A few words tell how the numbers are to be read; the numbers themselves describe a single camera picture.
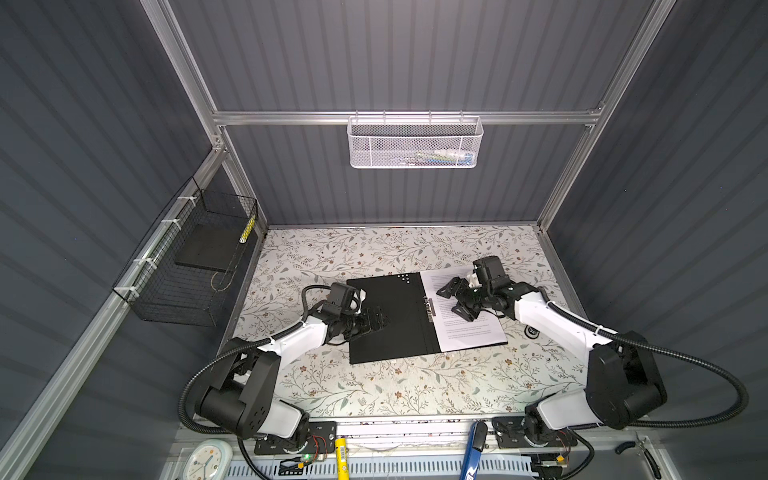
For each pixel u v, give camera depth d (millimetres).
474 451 688
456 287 777
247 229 819
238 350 456
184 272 721
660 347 409
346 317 754
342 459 693
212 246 757
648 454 707
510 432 736
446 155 914
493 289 678
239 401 430
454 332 911
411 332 920
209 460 689
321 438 723
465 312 787
